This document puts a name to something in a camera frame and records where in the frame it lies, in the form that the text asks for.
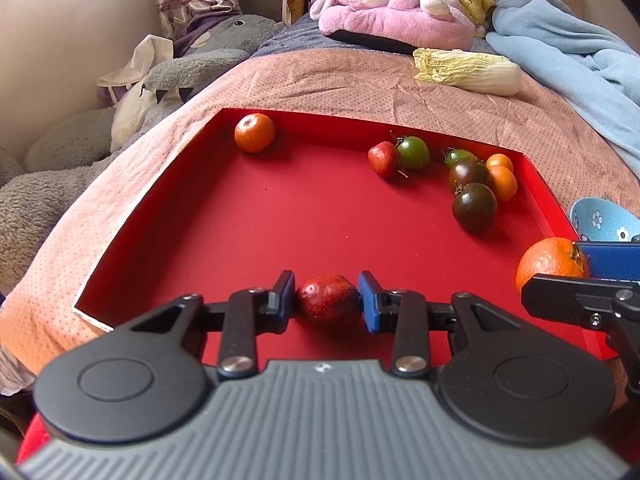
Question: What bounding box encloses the large orange tangerine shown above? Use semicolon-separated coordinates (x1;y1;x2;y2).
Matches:
515;237;590;292

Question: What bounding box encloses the blue cartoon plate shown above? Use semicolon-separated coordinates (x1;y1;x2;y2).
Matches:
570;197;640;243

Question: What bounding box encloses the pink dotted bedspread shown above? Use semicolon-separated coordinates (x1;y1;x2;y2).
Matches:
1;49;639;373

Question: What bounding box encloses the napa cabbage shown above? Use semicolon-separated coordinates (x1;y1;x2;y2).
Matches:
413;48;522;96

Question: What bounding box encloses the light blue blanket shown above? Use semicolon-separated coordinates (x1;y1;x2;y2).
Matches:
486;0;639;174

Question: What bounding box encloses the red strawberry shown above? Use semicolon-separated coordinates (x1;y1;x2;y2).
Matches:
296;274;361;330

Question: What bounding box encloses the small orange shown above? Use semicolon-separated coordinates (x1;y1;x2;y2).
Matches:
488;165;518;202
485;153;514;172

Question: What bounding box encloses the grey plush toy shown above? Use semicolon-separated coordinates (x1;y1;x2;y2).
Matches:
1;14;283;295

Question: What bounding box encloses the green tomato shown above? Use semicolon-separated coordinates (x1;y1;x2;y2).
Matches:
396;136;431;170
444;148;477;167

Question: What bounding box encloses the red-orange tomato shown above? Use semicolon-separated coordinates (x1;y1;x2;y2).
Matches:
234;113;276;154

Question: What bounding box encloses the small red fruit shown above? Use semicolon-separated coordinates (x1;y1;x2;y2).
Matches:
368;141;402;180

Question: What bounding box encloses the dark brown tomato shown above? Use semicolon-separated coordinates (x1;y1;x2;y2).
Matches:
448;157;491;194

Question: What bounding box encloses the white paper bag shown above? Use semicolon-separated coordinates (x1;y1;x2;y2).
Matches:
96;35;174;104

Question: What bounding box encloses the red shallow tray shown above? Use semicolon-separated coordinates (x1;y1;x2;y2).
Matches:
72;107;618;369

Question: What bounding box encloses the small orange back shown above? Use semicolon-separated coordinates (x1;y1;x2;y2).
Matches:
485;153;514;172

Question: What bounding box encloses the pink plush toy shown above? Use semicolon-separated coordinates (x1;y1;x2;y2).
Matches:
309;0;476;54

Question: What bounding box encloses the large dark tomato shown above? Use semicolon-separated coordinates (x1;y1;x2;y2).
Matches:
451;182;498;232

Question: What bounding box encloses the small orange front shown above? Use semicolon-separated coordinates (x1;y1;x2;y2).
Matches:
488;165;518;202

